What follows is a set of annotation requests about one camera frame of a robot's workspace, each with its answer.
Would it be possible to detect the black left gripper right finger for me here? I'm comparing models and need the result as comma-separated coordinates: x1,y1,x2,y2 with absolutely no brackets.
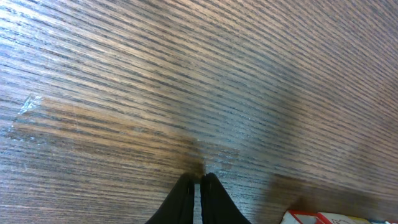
200,173,250,224

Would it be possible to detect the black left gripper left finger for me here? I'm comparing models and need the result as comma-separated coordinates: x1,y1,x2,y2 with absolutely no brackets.
146,173,195,224

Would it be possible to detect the wooden block green side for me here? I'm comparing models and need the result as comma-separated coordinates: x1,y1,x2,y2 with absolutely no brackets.
280,210,325,224

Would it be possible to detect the wooden block plain back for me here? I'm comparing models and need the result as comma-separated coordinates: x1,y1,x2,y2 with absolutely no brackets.
317,212,356,224

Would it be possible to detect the wooden block blue D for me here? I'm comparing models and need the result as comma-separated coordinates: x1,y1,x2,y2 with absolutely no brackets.
368,220,386,224

